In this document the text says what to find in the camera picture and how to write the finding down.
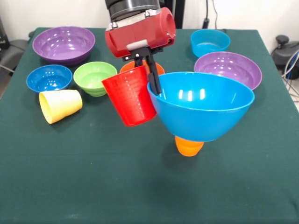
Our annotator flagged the dark blue plastic bowl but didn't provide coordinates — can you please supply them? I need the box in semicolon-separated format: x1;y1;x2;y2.
26;64;73;94

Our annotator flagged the orange plastic cup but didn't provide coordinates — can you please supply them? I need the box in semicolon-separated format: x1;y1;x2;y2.
174;136;205;157

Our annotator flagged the tangle of floor cables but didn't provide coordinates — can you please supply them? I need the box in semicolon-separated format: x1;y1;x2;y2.
281;50;299;98

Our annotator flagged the orange-red plastic bowl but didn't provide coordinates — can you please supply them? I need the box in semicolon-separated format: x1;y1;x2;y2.
119;60;166;77

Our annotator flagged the yellow plastic cup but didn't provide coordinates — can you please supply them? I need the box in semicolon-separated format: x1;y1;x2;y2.
38;89;83;125

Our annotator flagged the black hanging cable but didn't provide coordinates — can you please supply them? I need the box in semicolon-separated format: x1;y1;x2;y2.
202;0;210;29

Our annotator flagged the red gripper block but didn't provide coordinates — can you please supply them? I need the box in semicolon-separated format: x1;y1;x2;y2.
104;7;177;95

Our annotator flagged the small light blue bowl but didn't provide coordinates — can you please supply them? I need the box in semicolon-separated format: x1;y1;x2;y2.
190;28;231;58

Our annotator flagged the black office chair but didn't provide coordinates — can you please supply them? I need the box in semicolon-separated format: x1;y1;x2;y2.
0;16;35;70

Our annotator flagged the purple plastic bowl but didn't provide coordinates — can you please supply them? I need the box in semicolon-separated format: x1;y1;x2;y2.
194;51;263;91
32;26;96;67

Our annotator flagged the red plastic cup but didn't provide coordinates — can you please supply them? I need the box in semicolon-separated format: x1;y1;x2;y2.
101;65;157;127

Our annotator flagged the dark green tablecloth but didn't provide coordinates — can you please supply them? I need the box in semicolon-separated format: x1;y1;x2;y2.
0;27;299;224

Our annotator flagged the green plastic bowl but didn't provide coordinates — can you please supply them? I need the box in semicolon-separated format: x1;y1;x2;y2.
73;61;118;97

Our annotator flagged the large light blue bowl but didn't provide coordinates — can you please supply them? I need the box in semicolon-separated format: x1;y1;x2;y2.
146;71;256;143

